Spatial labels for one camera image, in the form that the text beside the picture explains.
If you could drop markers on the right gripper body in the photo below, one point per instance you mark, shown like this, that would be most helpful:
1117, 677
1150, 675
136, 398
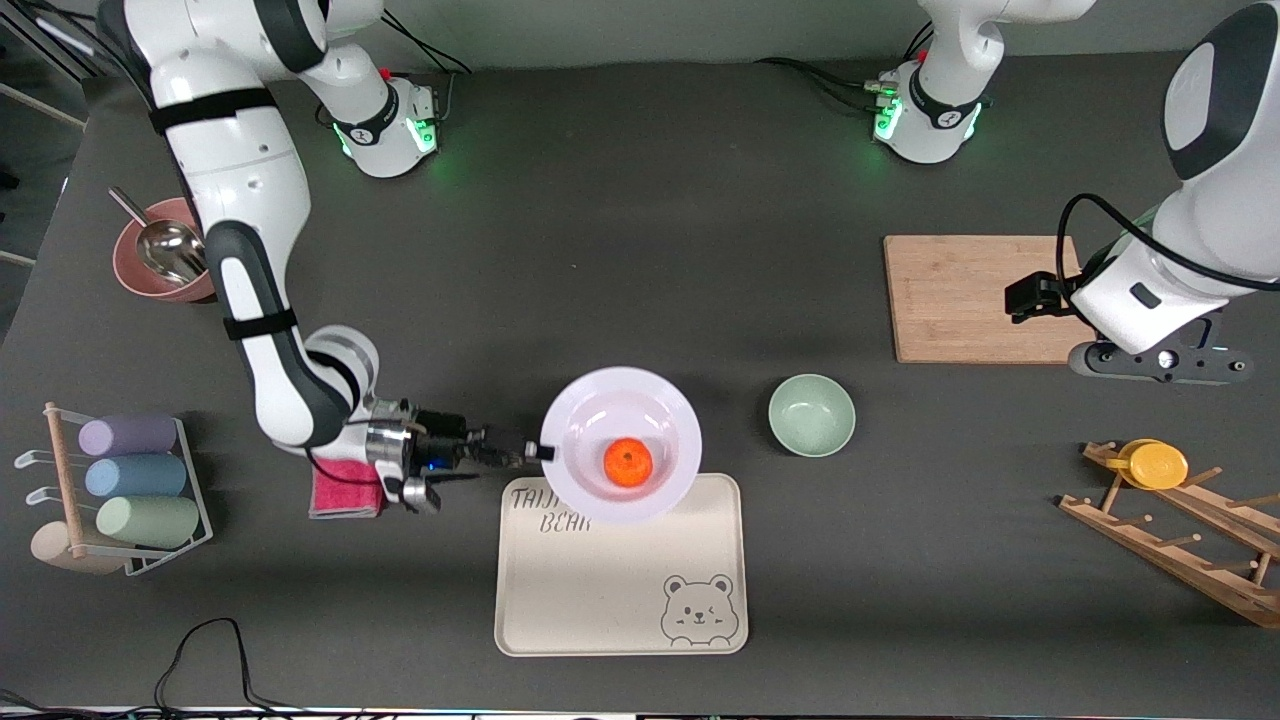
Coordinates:
441, 424

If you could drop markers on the orange fruit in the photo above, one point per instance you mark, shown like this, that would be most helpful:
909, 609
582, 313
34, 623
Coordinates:
628, 463

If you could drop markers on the white round plate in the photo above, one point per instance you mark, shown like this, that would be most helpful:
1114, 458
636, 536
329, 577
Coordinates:
620, 410

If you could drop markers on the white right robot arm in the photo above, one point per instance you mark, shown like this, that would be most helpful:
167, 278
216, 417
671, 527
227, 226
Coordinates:
240, 180

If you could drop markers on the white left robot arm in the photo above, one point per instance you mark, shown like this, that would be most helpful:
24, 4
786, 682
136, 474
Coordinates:
1215, 100

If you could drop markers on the bamboo cutting board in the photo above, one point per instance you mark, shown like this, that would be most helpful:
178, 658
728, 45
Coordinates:
950, 300

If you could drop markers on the pink folded cloth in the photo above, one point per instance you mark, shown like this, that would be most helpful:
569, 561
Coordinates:
340, 498

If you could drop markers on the cream bear print tray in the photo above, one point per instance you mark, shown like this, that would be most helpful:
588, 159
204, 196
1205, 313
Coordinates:
610, 580

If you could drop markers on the yellow cup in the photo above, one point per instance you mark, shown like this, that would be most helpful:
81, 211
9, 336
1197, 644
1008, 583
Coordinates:
1157, 465

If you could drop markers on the pale green bowl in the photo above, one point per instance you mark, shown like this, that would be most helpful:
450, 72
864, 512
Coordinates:
811, 416

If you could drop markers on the wooden peg rack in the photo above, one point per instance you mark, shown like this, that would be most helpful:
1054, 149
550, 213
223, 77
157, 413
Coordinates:
1180, 545

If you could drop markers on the green cup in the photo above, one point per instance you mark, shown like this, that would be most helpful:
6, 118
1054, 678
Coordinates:
148, 521

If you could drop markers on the blue cup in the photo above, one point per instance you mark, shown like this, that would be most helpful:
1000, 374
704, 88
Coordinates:
135, 476

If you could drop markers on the purple cup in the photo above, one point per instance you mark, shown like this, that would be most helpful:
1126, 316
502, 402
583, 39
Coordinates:
128, 435

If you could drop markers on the metal scoop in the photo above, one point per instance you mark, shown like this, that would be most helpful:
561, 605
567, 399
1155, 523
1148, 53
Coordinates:
170, 250

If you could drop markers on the pink bowl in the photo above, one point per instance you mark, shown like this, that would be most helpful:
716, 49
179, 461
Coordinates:
135, 275

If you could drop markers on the wooden rod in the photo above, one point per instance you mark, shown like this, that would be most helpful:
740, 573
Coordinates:
64, 470

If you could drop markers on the beige cup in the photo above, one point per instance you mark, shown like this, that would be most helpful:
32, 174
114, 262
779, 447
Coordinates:
55, 552

